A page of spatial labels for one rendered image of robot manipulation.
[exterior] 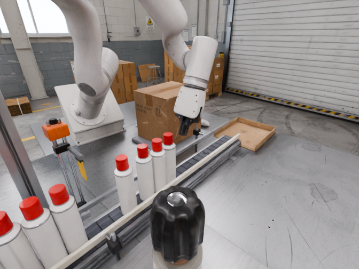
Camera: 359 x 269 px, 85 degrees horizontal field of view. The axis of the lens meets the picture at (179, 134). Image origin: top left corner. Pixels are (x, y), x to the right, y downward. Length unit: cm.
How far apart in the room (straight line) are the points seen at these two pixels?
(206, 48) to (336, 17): 388
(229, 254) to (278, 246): 18
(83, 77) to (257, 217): 81
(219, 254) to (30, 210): 44
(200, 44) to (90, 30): 36
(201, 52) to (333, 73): 390
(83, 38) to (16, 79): 508
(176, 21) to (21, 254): 65
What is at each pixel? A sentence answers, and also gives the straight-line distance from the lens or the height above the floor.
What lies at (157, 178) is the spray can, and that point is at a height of 95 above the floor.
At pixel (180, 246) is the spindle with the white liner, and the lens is 31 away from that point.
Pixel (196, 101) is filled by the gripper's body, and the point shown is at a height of 119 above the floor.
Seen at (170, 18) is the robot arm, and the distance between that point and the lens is 62.
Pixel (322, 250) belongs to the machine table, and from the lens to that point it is 77.
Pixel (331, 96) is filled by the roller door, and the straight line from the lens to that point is 453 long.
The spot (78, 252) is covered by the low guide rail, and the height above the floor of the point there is 91.
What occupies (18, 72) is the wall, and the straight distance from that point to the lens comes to 580.
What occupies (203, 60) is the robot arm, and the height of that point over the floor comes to 131.
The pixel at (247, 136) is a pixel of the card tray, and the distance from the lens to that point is 125.
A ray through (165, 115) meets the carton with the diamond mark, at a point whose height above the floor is 104.
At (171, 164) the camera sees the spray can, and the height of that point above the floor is 98.
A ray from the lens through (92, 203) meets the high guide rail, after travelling 63.
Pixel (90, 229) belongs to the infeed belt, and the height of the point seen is 88.
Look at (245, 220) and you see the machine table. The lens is 75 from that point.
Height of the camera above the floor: 139
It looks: 27 degrees down
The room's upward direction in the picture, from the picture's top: straight up
